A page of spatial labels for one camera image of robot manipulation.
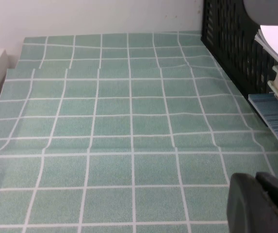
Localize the grey white glossy folder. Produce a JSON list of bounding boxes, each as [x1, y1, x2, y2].
[[242, 0, 278, 27]]

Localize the black mesh book holder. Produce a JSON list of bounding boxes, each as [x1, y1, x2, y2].
[[201, 0, 278, 96]]

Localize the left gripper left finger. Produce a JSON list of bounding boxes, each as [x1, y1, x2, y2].
[[227, 172, 278, 233]]

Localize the green checkered tablecloth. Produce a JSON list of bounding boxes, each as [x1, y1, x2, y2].
[[0, 31, 278, 233]]

